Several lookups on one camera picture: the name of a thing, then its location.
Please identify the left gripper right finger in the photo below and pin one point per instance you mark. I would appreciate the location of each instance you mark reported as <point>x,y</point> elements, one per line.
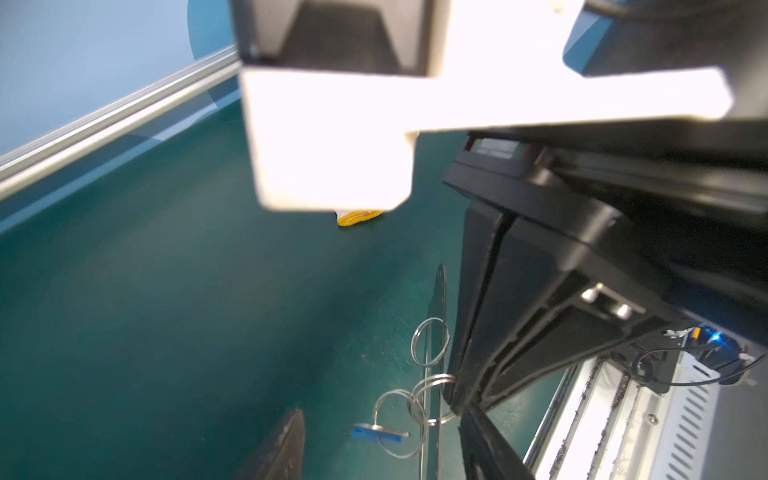
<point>485,452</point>

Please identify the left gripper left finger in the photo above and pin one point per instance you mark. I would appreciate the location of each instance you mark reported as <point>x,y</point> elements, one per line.
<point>280,455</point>

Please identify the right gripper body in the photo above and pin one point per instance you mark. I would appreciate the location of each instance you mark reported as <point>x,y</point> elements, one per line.
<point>690,196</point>

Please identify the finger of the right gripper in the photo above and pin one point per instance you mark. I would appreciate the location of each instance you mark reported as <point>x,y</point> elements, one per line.
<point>484,229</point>
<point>553,302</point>

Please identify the blue-capped keys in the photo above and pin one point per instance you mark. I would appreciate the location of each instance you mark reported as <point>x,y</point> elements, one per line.
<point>383,435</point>

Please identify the left blue dotted glove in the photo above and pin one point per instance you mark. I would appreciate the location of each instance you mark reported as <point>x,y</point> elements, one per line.
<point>351,218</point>

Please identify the right controller board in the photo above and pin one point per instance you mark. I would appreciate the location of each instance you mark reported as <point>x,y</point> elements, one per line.
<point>720,352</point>

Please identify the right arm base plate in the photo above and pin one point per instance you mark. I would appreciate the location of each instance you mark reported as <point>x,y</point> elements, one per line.
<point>650,361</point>

